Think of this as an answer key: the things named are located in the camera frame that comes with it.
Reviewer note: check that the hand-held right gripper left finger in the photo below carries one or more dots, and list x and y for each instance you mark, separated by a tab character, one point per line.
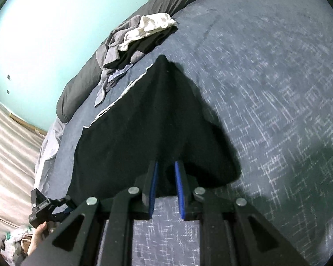
154	183

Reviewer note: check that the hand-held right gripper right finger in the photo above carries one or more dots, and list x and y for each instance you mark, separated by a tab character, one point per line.
179	188

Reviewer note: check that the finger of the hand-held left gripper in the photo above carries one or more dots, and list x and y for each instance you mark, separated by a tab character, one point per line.
63	199

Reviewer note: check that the black sweater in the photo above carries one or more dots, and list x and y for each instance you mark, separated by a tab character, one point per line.
144	122

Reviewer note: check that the person's left hand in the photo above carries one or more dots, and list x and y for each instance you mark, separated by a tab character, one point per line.
37	238

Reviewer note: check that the floor clutter pile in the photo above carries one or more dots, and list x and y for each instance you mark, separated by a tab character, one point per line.
16	235

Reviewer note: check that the white bed sheet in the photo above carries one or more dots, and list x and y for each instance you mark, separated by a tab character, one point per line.
47	149

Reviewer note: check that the dark grey long pillow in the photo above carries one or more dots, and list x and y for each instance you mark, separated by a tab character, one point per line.
80	88

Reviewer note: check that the blue striped garment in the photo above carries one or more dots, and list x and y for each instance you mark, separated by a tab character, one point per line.
119	73

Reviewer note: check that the black garment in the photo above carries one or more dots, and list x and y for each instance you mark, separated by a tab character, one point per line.
144	44

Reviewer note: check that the grey garment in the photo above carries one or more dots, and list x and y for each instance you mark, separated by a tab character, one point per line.
111	50

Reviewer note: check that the blue-grey bed blanket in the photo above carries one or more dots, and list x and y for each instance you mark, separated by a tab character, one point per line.
266	74

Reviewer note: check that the white garment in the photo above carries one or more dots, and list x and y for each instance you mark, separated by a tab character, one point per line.
155	22

